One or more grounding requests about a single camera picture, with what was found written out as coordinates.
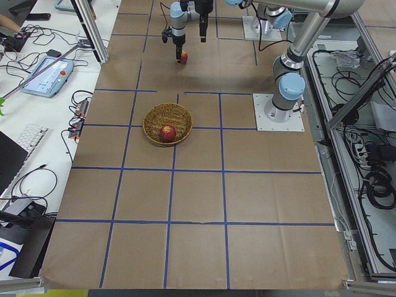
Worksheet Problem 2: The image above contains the aluminium frame post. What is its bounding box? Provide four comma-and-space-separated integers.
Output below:
71, 0, 109, 64

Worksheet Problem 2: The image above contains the round wicker basket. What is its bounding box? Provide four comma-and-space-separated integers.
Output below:
142, 103, 192, 147

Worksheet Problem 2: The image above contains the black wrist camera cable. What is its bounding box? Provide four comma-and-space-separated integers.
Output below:
247, 0, 295, 52

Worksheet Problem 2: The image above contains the red yellow apple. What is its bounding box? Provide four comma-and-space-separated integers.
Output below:
180, 50, 188, 64

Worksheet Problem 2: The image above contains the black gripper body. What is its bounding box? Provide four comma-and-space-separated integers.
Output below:
172, 35, 185, 46
194, 0, 213, 15

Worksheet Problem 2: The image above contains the black phone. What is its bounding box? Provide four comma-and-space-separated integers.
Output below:
26, 13, 51, 21

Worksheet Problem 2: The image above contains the white keyboard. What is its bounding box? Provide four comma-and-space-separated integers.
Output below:
16, 124, 49, 155

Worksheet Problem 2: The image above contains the black laptop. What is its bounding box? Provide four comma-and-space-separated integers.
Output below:
0, 132, 28, 194

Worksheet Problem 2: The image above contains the dark red apple in basket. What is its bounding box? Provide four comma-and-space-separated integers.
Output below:
160, 124, 176, 143

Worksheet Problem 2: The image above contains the grey usb hub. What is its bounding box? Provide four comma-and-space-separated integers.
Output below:
1, 198, 46, 217

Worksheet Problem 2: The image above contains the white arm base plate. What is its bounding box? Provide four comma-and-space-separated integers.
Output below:
252, 93, 304, 132

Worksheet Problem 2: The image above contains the teach pendant tablet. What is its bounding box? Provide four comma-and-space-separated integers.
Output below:
21, 59, 74, 98

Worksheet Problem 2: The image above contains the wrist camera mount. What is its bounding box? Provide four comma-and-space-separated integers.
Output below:
161, 26, 172, 43

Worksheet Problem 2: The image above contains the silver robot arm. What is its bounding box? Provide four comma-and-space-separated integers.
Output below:
256, 0, 364, 123
170, 1, 199, 64

